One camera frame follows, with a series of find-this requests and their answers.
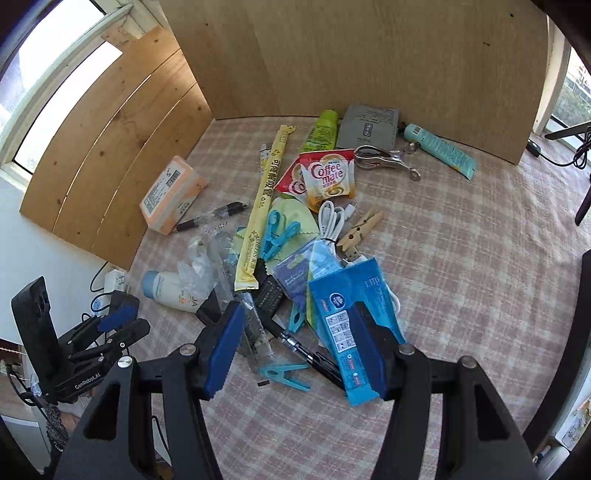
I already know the person's left forearm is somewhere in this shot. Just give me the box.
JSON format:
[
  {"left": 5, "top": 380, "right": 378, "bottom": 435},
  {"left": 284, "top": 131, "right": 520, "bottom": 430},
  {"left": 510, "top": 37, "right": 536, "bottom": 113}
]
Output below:
[{"left": 41, "top": 404, "right": 81, "bottom": 462}]

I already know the white power adapter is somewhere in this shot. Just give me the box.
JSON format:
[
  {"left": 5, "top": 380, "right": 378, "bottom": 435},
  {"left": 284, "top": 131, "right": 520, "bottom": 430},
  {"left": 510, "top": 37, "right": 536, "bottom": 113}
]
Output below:
[{"left": 90, "top": 270, "right": 127, "bottom": 315}]

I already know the small orange box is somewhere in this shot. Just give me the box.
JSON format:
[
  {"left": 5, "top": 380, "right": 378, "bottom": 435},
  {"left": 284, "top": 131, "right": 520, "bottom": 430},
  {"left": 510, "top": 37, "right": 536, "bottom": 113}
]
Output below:
[{"left": 139, "top": 155, "right": 208, "bottom": 236}]

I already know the pine plank board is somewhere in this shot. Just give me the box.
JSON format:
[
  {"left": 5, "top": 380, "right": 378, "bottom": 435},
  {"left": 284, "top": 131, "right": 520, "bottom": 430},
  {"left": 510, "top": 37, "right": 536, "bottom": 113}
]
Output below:
[{"left": 20, "top": 25, "right": 214, "bottom": 271}]

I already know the clear plastic bag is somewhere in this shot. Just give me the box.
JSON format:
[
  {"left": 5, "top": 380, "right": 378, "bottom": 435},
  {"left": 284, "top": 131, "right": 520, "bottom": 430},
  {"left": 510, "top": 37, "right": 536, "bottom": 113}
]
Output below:
[{"left": 178, "top": 222, "right": 241, "bottom": 305}]

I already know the violet small packet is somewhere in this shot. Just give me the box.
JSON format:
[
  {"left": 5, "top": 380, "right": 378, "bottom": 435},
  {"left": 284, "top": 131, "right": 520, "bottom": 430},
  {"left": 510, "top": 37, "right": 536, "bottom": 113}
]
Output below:
[{"left": 272, "top": 251, "right": 319, "bottom": 315}]

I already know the small black block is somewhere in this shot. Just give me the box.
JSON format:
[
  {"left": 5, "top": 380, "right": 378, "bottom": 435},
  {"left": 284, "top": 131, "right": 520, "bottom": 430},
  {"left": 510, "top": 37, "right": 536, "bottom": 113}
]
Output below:
[{"left": 196, "top": 291, "right": 223, "bottom": 325}]

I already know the green tube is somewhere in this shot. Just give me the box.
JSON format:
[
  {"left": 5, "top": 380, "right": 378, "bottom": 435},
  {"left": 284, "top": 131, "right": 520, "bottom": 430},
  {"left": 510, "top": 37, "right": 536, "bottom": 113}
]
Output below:
[{"left": 300, "top": 109, "right": 340, "bottom": 154}]

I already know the thin white USB cable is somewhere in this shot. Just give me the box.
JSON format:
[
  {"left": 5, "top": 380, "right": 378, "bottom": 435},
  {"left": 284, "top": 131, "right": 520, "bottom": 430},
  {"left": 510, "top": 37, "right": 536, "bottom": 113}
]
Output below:
[{"left": 318, "top": 199, "right": 365, "bottom": 266}]

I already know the blue wet wipe packet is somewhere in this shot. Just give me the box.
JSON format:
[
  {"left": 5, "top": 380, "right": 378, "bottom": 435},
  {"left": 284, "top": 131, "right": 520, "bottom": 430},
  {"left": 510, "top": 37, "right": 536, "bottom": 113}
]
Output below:
[{"left": 307, "top": 257, "right": 407, "bottom": 408}]

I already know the slim white stick packet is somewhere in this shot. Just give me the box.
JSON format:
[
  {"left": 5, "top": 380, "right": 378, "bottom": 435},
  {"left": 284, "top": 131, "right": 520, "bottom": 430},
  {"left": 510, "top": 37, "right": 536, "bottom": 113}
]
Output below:
[{"left": 257, "top": 142, "right": 274, "bottom": 185}]

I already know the black power cable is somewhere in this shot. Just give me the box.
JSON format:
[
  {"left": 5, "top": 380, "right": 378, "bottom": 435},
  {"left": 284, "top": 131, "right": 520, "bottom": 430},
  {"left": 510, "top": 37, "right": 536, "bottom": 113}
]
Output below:
[{"left": 538, "top": 131, "right": 591, "bottom": 170}]

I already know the teal tube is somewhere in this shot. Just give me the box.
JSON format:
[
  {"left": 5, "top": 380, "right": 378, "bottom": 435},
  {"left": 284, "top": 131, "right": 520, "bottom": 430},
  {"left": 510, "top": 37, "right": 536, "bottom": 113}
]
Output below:
[{"left": 403, "top": 122, "right": 478, "bottom": 180}]

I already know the long yellow packet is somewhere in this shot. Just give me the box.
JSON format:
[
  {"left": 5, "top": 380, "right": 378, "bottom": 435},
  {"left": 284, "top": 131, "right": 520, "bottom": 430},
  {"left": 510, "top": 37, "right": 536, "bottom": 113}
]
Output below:
[{"left": 235, "top": 124, "right": 296, "bottom": 291}]

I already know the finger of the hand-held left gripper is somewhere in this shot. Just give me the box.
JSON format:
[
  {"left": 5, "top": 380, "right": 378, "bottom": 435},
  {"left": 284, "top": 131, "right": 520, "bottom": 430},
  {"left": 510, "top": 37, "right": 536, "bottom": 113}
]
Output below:
[
  {"left": 60, "top": 292, "right": 140, "bottom": 352},
  {"left": 69, "top": 320, "right": 151, "bottom": 371}
]

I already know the light green cloth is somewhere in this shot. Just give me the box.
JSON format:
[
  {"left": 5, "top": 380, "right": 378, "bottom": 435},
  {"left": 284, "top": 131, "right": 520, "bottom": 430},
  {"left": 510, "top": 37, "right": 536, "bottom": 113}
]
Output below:
[{"left": 231, "top": 196, "right": 320, "bottom": 264}]

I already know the black metal pen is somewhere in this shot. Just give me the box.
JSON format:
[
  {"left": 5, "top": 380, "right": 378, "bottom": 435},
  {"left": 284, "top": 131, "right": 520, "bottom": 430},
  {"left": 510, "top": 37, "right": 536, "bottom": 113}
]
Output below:
[{"left": 261, "top": 314, "right": 345, "bottom": 386}]

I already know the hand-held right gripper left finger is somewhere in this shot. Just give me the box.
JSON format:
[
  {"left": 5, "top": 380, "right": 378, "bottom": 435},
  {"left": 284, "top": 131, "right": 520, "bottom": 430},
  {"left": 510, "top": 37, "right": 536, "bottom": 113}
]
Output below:
[{"left": 51, "top": 300, "right": 247, "bottom": 480}]

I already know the wooden clothespin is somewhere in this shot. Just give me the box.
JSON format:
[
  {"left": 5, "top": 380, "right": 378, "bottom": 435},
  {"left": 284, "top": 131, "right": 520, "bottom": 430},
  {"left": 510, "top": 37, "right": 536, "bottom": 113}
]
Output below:
[{"left": 336, "top": 207, "right": 385, "bottom": 254}]

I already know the grey flat packet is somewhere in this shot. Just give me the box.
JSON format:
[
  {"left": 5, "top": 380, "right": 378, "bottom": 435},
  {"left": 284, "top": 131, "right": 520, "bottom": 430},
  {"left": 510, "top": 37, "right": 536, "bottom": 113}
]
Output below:
[{"left": 336, "top": 104, "right": 402, "bottom": 151}]

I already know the blue plastic clip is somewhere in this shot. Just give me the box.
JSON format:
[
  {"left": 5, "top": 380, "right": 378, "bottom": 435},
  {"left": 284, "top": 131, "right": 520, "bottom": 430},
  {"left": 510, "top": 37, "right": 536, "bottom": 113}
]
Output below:
[
  {"left": 261, "top": 210, "right": 283, "bottom": 254},
  {"left": 259, "top": 364, "right": 311, "bottom": 392},
  {"left": 267, "top": 222, "right": 301, "bottom": 260},
  {"left": 287, "top": 305, "right": 308, "bottom": 334}
]

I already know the white lotion bottle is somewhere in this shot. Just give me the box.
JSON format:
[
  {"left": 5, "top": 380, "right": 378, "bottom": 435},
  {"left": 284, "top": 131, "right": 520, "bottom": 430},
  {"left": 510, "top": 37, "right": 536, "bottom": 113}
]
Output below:
[{"left": 142, "top": 270, "right": 208, "bottom": 313}]

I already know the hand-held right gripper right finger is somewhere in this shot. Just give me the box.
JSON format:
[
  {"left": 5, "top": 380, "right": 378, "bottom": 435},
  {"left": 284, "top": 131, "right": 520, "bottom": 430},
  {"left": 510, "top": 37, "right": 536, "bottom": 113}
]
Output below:
[{"left": 348, "top": 302, "right": 539, "bottom": 480}]

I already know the clear black gel pen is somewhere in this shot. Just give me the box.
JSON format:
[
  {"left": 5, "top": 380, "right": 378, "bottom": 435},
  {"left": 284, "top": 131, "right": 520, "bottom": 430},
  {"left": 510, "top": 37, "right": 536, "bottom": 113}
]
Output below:
[{"left": 172, "top": 202, "right": 252, "bottom": 233}]

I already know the clear plastic sleeve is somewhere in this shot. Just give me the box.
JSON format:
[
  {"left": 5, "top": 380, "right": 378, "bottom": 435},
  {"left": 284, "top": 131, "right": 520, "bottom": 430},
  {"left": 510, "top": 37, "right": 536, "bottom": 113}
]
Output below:
[{"left": 239, "top": 295, "right": 274, "bottom": 371}]

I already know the red white creamer sachet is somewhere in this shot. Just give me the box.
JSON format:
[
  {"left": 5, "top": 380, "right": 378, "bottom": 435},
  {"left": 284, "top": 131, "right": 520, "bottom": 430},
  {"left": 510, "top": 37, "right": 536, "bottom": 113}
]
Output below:
[
  {"left": 276, "top": 164, "right": 308, "bottom": 197},
  {"left": 298, "top": 148, "right": 358, "bottom": 213}
]

